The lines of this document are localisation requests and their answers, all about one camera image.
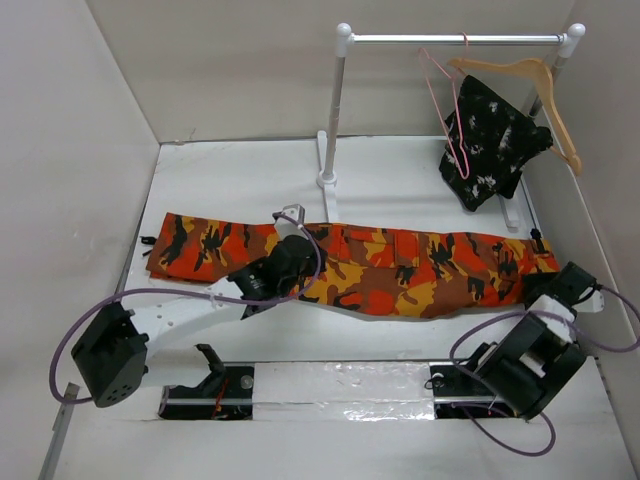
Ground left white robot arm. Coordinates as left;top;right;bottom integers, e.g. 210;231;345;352
71;235;324;408

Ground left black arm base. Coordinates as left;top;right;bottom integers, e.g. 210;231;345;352
158;365;255;421

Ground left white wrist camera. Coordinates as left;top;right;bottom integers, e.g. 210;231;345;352
272;204;308;242

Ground pink wire hanger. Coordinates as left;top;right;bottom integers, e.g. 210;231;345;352
417;32;472;180

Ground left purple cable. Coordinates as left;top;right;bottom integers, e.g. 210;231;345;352
48;212;324;405

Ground orange camouflage trousers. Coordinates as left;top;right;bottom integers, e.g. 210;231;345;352
146;213;561;319

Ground wooden clothes hanger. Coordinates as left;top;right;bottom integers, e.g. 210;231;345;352
448;57;583;176

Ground white metal clothes rack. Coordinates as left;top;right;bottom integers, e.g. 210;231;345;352
316;23;586;237

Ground black white patterned garment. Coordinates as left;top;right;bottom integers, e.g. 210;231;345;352
439;75;553;212

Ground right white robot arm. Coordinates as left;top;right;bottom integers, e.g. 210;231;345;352
462;262;597;420

